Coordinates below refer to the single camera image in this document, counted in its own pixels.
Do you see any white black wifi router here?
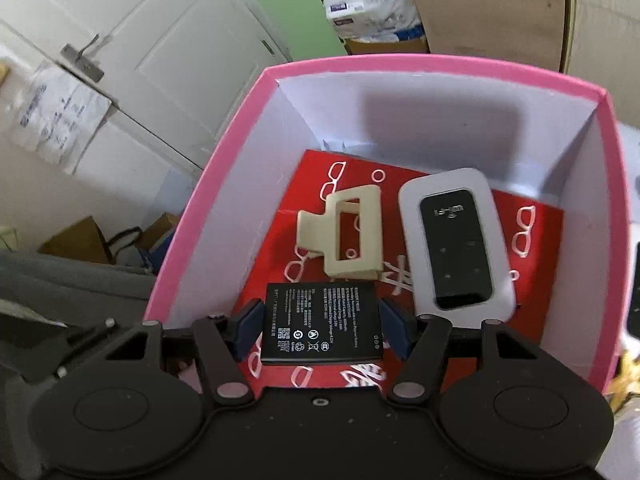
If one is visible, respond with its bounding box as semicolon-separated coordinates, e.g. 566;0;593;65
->
398;168;516;328

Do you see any black battery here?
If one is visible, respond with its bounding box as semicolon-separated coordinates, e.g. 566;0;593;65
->
262;282;384;365

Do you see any cream hair claw clip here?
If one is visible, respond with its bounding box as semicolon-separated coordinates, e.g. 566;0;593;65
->
296;184;383;281

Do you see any pink cardboard box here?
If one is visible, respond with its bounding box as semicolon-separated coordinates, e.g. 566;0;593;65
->
145;54;633;389

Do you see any white room door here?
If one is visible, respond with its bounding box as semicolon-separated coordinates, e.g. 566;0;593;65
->
1;0;285;168

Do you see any red printed glasses cloth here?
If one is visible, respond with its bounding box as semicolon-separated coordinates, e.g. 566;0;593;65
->
236;150;563;391

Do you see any wooden shelf cabinet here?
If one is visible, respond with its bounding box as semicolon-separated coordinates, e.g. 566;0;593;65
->
414;0;566;72

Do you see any green folding table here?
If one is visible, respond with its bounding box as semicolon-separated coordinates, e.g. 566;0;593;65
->
256;0;347;61

